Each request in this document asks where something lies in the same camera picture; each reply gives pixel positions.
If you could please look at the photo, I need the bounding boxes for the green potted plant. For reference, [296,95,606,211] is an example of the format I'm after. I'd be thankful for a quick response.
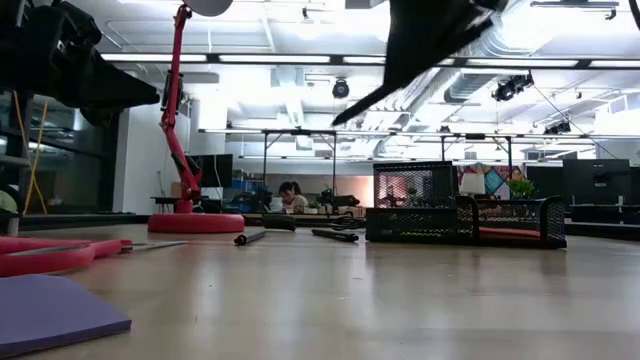
[508,177,537,201]

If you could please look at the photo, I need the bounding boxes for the red desk lamp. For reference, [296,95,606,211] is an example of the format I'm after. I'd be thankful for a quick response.
[147,0,246,235]

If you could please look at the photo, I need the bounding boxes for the black ceiling-mounted camera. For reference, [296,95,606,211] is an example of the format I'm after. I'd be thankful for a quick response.
[491,71,535,103]

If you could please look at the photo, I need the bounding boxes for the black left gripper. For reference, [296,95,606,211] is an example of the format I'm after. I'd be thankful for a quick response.
[0,0,162,110]

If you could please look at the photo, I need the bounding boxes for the pale pink sticky note pad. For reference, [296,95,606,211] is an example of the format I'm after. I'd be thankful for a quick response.
[478,226,543,242]

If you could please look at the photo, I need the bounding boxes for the purple sticky note pad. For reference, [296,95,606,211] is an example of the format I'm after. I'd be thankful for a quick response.
[0,273,133,359]

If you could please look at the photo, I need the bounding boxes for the large dark monitor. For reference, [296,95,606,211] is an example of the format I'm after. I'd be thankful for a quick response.
[562,158,632,206]

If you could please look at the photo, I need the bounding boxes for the black pen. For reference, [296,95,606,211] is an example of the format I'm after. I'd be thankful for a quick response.
[233,229,268,247]
[310,227,361,244]

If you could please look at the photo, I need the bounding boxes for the colourful wall art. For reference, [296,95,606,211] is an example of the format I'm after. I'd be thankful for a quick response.
[455,162,527,201]

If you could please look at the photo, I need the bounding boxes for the red-handled scissors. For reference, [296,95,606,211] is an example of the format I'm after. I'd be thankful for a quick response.
[0,235,189,279]

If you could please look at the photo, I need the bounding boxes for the black mesh desk organizer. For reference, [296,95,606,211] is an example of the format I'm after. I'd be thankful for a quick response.
[364,160,568,250]

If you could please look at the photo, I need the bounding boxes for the yellow cable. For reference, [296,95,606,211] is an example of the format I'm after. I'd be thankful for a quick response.
[12,91,50,216]

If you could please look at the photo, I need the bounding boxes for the person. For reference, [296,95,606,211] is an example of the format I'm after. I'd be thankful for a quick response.
[277,179,310,215]

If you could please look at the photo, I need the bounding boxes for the black computer monitor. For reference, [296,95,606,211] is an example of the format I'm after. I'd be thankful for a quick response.
[191,153,235,189]

